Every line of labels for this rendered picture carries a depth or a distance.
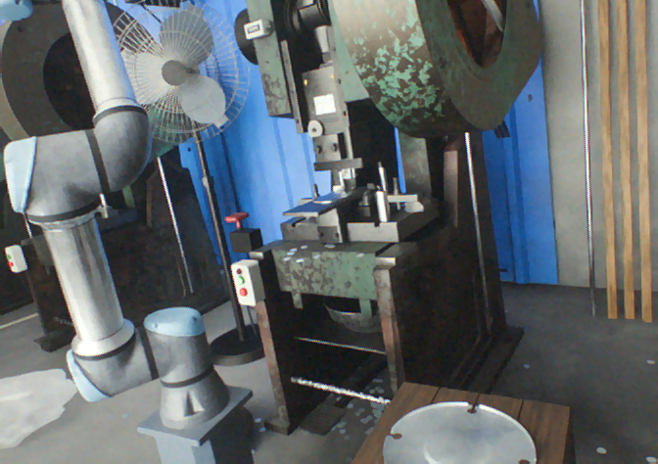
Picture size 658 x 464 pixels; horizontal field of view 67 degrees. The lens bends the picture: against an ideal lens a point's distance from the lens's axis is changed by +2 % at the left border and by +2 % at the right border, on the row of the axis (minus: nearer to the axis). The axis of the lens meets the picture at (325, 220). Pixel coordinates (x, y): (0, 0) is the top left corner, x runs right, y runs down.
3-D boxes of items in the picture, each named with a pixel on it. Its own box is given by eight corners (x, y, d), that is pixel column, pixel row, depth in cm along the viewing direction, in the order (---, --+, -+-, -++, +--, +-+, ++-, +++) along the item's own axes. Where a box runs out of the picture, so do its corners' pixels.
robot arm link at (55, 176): (163, 390, 103) (96, 134, 81) (84, 421, 97) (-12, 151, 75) (151, 358, 113) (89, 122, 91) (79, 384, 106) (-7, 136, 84)
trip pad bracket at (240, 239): (259, 286, 164) (247, 229, 160) (239, 284, 170) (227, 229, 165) (271, 279, 168) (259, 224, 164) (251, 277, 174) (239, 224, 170)
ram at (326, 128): (346, 162, 146) (329, 58, 140) (306, 165, 155) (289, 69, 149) (375, 152, 159) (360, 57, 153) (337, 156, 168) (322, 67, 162)
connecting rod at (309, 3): (335, 89, 144) (314, -37, 137) (303, 96, 152) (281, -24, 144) (370, 85, 160) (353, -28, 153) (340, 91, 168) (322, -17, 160)
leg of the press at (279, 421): (289, 437, 167) (233, 177, 148) (264, 429, 174) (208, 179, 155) (407, 319, 238) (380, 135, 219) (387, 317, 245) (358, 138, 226)
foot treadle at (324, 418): (327, 449, 141) (323, 434, 140) (300, 440, 147) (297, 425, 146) (414, 350, 186) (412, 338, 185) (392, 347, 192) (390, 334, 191)
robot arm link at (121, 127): (174, 163, 87) (99, -59, 97) (108, 176, 82) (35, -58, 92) (170, 189, 97) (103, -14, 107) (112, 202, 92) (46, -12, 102)
